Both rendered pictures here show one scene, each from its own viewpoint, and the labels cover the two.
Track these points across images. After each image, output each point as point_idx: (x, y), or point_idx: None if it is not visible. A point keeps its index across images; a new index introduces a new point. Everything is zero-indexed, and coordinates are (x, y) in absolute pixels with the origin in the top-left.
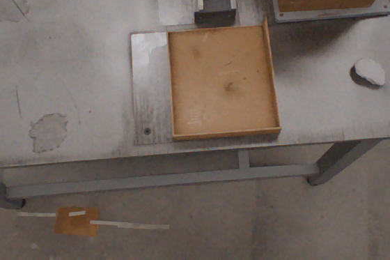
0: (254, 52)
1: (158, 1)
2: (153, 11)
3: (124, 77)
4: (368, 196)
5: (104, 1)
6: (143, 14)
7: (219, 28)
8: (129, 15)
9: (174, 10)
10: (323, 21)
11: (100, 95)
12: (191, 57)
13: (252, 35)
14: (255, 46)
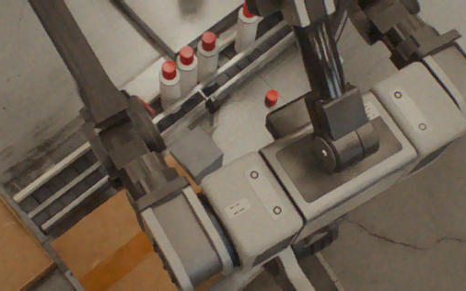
0: (19, 276)
1: (21, 159)
2: (8, 162)
3: None
4: None
5: None
6: None
7: (25, 228)
8: None
9: (21, 179)
10: None
11: None
12: None
13: (38, 262)
14: (27, 273)
